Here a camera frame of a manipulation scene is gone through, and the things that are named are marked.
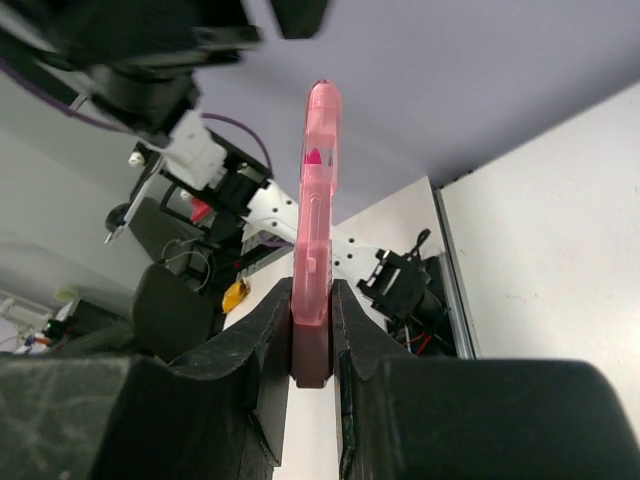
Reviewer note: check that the pink highlighter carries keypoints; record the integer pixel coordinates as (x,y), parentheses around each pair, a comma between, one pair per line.
(311,364)

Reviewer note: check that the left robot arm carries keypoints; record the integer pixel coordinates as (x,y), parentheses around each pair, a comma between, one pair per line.
(148,104)

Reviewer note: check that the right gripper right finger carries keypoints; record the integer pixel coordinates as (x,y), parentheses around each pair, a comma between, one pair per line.
(402,417)

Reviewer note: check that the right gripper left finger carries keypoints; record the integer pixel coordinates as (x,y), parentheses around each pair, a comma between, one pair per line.
(216,412)

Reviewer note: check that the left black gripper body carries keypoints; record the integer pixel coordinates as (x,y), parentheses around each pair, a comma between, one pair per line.
(152,35)

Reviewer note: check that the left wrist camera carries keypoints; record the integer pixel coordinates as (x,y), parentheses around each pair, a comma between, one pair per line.
(191,155)

